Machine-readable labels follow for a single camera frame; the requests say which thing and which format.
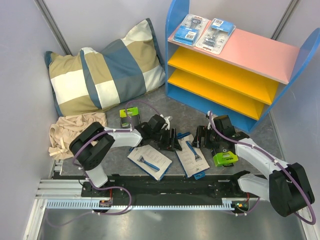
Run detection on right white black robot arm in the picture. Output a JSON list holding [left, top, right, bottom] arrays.
[[192, 111, 316, 225]]

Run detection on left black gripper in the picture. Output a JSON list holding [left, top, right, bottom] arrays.
[[151, 127, 182, 152]]

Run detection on grey slotted cable duct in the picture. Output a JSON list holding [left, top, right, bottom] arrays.
[[46, 199, 249, 211]]

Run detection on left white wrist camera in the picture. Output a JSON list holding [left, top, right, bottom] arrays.
[[160, 114, 173, 130]]

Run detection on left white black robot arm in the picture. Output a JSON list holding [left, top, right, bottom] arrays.
[[69, 114, 182, 197]]

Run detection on beige crumpled cloth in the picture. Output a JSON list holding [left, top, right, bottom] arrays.
[[48, 112, 107, 161]]

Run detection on black green razor box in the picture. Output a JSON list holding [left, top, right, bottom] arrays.
[[119, 107, 141, 129], [211, 147, 238, 167]]

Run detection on purple cable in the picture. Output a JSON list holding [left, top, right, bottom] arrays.
[[46, 99, 161, 228], [206, 111, 316, 226]]

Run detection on black green razor box left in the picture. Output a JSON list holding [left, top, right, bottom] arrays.
[[119, 107, 141, 129]]

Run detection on blue Gillette razor blister pack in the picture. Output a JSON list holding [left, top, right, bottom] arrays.
[[173, 14, 209, 47]]

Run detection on black green razor box right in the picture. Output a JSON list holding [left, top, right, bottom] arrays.
[[211, 147, 238, 167]]

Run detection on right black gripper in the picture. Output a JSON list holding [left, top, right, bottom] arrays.
[[190, 125, 223, 149]]

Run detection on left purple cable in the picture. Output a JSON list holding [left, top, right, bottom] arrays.
[[46, 99, 161, 228]]

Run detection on aluminium frame rail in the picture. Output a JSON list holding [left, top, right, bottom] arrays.
[[23, 159, 86, 240]]

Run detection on colourful wooden shelf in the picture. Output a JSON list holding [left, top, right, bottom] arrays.
[[165, 0, 320, 132]]

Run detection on harry's razor pack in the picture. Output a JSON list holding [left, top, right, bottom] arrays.
[[127, 145, 172, 181], [175, 132, 210, 180]]

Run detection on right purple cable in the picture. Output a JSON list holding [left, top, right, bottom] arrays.
[[206, 111, 316, 226]]

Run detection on checked blue beige pillow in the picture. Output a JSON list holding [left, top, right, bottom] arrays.
[[44, 18, 166, 117]]

